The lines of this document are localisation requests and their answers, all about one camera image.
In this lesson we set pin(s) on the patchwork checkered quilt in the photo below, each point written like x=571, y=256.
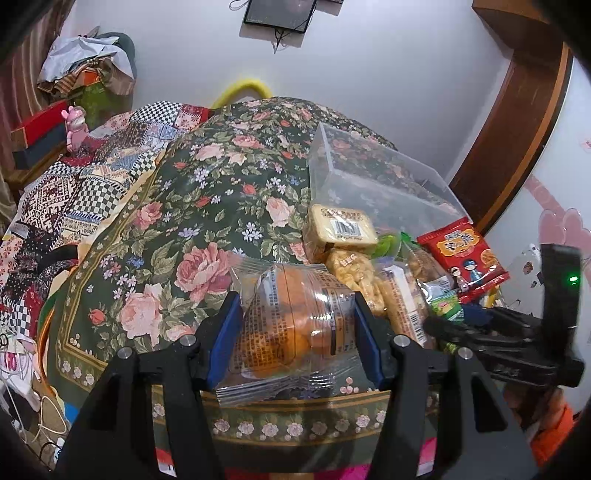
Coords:
x=72, y=197

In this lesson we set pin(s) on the orange sleeve forearm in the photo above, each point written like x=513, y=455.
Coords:
x=550, y=428

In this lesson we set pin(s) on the clear plastic storage box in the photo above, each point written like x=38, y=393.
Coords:
x=396, y=191

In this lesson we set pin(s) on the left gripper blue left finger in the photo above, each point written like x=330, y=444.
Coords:
x=228, y=324

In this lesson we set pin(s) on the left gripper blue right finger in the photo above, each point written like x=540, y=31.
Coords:
x=366, y=343

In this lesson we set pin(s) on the baked rice cracker pack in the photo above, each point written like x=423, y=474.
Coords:
x=328, y=228

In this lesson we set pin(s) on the red snack packet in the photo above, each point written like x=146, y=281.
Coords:
x=465, y=254

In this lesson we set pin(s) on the pink plush toy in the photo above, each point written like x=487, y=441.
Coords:
x=75, y=127

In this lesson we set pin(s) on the wall mounted black monitor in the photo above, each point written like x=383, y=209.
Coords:
x=290, y=15

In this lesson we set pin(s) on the fried snack bag green seal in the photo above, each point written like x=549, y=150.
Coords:
x=425, y=277

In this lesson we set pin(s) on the yellow fuzzy hoop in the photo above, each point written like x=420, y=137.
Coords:
x=239, y=87

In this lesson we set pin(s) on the pile of clothes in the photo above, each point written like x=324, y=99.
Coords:
x=97, y=73

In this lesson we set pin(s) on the orange pastry clear wrapper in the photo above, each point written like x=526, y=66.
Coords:
x=298, y=331

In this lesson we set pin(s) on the long wafer pack clear wrapper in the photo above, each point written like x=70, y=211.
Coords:
x=405, y=306

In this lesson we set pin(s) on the brown wooden door frame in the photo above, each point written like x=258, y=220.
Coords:
x=524, y=113

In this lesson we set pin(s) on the white small fridge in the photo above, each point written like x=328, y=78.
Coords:
x=524, y=291

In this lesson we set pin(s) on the dark floral bedspread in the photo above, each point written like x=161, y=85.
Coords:
x=235, y=186

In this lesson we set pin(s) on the pink heart wall sticker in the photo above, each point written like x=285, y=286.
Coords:
x=558, y=225

